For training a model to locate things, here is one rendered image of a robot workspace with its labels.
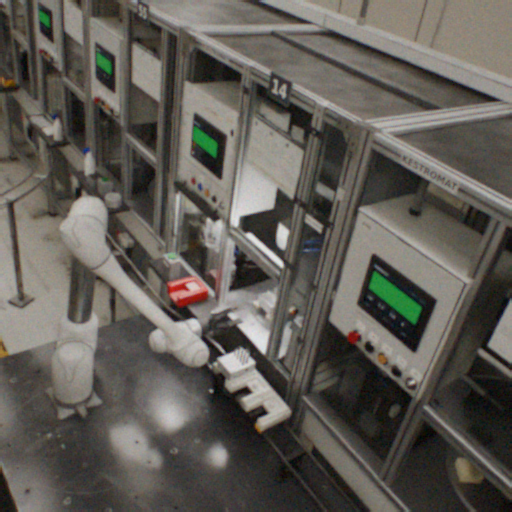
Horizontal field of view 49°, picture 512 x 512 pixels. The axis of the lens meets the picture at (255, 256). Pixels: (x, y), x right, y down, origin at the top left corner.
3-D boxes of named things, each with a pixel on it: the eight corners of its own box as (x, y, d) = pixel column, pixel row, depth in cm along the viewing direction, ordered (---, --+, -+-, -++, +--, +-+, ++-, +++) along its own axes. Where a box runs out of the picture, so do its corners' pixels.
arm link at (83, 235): (112, 258, 197) (115, 237, 208) (79, 222, 187) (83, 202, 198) (82, 275, 199) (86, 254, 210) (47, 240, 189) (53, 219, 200)
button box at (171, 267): (161, 273, 278) (162, 254, 272) (175, 269, 282) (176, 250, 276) (168, 282, 273) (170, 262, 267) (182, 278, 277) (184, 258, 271)
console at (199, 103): (173, 177, 265) (179, 81, 240) (224, 168, 281) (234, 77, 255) (220, 220, 239) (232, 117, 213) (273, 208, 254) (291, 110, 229)
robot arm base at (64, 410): (63, 429, 224) (62, 419, 221) (44, 391, 238) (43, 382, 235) (106, 411, 233) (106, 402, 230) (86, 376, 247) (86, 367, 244)
